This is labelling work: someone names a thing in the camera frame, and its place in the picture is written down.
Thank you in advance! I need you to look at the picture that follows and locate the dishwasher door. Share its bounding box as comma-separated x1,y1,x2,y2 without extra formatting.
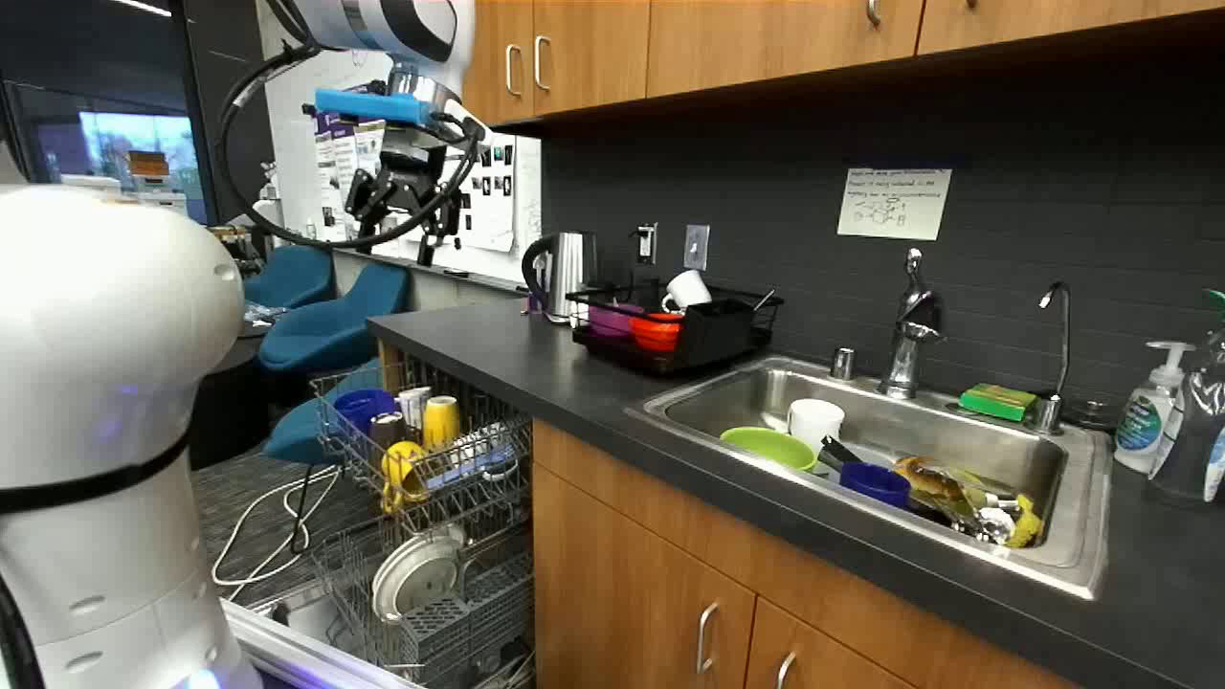
223,588,426,689

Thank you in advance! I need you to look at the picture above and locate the white poster with photos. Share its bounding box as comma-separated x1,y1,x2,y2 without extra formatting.
455,129,522,262

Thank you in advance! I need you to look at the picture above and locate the orange plastic bowl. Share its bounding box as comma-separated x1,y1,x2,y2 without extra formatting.
629,309,689,360

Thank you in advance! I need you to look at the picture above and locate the whiteboard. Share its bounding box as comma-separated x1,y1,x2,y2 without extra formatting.
261,0,547,291

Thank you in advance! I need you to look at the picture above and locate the wire dishwasher cup rack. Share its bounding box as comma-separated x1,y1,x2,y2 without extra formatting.
311,369,534,539

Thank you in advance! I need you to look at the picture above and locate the yellow plastic cup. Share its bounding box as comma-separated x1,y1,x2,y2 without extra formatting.
421,389,468,453

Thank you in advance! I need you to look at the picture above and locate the chrome kitchen faucet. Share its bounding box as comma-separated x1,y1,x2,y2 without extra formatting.
875,244,945,401

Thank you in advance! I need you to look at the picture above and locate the white dinner plate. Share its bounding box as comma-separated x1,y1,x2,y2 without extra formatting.
367,527,472,627

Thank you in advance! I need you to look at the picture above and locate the white soap pump dispenser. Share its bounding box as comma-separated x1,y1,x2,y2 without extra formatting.
1110,336,1197,484

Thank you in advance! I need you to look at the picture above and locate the white paper notice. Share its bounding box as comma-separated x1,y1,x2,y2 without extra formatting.
834,166,956,244

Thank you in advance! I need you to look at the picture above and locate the white cup in sink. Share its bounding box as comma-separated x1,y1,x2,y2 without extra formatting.
785,396,850,454

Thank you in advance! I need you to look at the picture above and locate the green plastic plate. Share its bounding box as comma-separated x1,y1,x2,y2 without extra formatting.
716,421,819,475

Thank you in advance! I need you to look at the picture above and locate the white floor cable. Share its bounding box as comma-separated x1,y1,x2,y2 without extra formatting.
208,461,343,606

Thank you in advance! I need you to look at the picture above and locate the purple plastic bowl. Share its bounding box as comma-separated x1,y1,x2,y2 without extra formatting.
585,301,644,343

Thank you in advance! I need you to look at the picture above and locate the yellow rag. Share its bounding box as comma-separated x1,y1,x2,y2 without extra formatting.
896,454,1050,557

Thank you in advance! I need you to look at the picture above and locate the wire dishwasher plate rack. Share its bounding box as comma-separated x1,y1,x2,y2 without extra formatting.
273,511,534,689

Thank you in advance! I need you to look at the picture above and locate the wall light switch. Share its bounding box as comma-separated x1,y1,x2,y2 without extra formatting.
681,224,716,276

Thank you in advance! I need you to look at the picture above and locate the wooden wall cabinet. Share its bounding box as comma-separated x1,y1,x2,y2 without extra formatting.
455,0,1225,129

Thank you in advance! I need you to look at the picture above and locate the wooden base cabinet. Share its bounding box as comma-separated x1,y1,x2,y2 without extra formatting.
527,419,1086,689

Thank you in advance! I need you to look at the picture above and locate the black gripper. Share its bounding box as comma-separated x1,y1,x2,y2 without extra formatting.
343,121,477,267

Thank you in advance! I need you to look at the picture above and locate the green sponge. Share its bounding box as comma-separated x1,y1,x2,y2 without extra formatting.
956,378,1042,429

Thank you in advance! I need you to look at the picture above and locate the purple header poster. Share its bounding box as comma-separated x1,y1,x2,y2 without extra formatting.
311,113,388,244

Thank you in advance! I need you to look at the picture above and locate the stainless steel sink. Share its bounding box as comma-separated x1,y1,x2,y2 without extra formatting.
623,351,1113,606

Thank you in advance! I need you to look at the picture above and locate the thin gooseneck water tap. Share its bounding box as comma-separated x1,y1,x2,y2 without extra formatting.
1035,280,1075,435

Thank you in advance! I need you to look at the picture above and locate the black dish drying rack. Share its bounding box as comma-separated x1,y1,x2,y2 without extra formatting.
568,280,785,378

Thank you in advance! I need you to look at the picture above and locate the small white cup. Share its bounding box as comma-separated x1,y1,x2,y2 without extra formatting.
394,383,436,432

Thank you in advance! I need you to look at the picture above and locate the white ceramic mug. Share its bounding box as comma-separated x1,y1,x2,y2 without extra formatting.
660,267,716,317

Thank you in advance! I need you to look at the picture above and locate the bright window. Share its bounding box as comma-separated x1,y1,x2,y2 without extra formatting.
30,109,208,225

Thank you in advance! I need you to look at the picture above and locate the blue plastic bowl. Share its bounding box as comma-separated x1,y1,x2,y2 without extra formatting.
333,386,374,439

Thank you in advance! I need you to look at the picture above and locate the blue plastic container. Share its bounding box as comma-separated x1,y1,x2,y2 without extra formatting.
837,461,916,513

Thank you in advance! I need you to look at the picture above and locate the yellow handled mug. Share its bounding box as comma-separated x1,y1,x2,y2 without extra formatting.
374,435,431,513

